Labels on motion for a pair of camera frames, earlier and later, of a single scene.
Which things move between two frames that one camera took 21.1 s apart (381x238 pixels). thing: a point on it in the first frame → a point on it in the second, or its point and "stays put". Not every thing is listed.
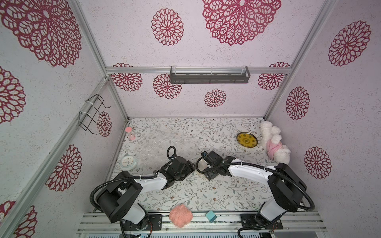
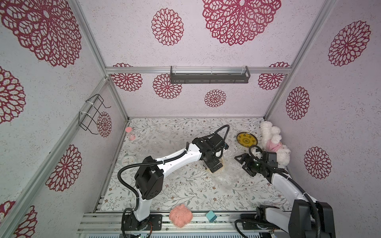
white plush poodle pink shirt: x=272 y=139 stays put
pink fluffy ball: x=180 y=215 stays put
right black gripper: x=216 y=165 → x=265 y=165
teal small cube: x=211 y=216 stays put
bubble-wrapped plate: x=247 y=139 stays put
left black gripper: x=189 y=167 → x=212 y=165
